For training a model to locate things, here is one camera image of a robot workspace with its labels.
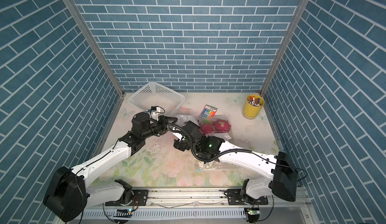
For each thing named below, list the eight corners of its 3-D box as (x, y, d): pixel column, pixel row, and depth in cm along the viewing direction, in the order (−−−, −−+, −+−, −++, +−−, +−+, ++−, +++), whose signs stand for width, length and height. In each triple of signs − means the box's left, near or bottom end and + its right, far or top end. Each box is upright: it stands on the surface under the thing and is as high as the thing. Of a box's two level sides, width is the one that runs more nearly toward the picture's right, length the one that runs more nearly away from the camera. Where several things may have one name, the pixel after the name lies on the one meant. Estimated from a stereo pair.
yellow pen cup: (243, 119, 107) (248, 107, 96) (240, 107, 114) (244, 94, 104) (260, 119, 107) (266, 107, 96) (256, 107, 114) (262, 94, 104)
